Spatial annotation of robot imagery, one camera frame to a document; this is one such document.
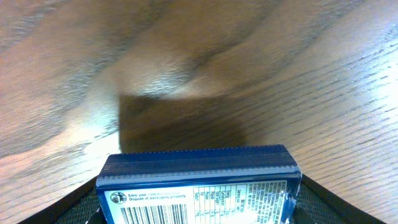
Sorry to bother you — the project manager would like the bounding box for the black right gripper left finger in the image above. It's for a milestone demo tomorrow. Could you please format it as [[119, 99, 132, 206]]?
[[19, 177, 97, 224]]

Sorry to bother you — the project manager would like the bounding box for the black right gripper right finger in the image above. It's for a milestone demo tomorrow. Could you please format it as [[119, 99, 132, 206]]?
[[290, 175, 386, 224]]

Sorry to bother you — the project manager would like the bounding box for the small blue box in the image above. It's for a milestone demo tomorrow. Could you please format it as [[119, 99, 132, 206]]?
[[96, 145, 302, 224]]

